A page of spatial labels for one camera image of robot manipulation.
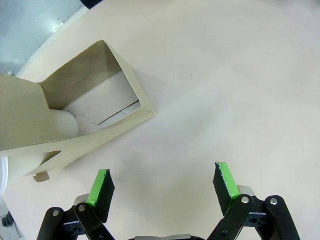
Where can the brown cardboard cup carrier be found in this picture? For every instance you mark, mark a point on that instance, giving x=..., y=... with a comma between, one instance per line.
x=82, y=75

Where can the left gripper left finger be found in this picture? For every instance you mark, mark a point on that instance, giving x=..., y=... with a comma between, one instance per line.
x=103, y=190

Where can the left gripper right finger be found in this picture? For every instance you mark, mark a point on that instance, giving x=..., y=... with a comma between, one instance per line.
x=223, y=187

